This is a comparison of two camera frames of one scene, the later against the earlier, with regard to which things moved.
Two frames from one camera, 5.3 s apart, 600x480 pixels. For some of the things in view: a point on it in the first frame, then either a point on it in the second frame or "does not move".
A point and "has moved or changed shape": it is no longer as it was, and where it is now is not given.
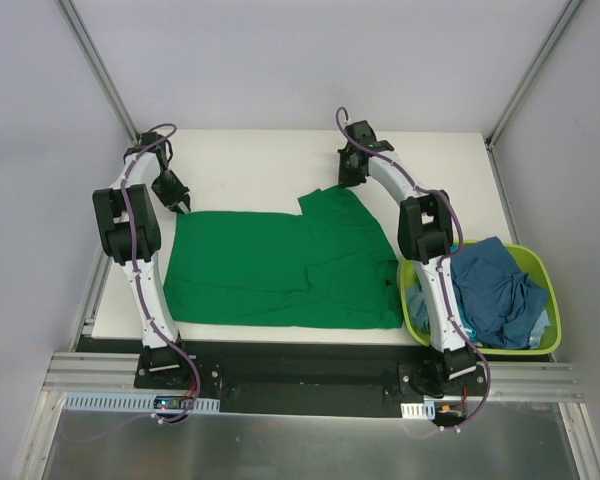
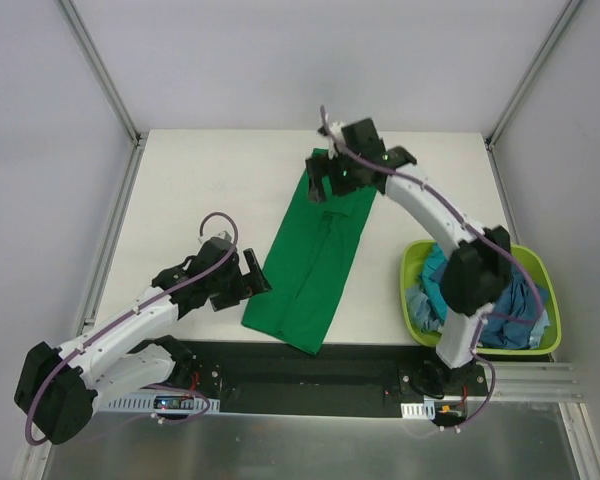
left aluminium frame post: [86, 44] does not move
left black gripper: [174, 193] → [238, 284]
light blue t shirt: [418, 309] does not move
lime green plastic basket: [533, 268] does not move
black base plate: [307, 376] does not move
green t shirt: [329, 266] has moved or changed shape
